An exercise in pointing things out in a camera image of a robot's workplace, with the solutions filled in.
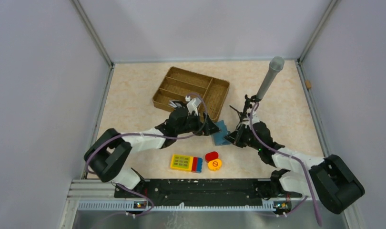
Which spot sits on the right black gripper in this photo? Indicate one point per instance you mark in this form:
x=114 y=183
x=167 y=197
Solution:
x=235 y=138

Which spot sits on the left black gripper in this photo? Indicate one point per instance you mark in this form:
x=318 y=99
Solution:
x=210 y=128

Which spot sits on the blue leather card holder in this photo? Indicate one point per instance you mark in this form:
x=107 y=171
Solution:
x=219 y=137

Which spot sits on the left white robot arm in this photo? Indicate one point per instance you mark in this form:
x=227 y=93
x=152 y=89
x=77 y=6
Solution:
x=106 y=157

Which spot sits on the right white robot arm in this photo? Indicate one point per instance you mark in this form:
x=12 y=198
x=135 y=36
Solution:
x=328 y=179

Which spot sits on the black tripod mic stand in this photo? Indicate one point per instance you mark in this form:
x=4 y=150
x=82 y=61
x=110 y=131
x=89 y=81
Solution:
x=249 y=103

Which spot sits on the red rounded toy block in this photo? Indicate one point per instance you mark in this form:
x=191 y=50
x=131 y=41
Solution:
x=211 y=156

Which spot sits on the yellow window toy block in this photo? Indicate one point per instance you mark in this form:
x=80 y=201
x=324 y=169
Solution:
x=181 y=162

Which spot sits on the blue toy block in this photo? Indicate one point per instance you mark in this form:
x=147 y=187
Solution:
x=199 y=165

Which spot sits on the yellow round toy block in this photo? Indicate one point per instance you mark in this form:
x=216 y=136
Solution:
x=215 y=164

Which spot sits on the woven wicker tray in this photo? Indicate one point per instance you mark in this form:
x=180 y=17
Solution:
x=178 y=83

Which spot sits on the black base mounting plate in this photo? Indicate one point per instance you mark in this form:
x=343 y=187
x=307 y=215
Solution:
x=211 y=192

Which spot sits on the grey microphone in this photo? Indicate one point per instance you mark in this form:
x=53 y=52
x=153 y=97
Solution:
x=275 y=67

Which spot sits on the small brown wall object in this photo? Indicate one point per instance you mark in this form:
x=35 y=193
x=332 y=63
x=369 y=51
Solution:
x=308 y=84

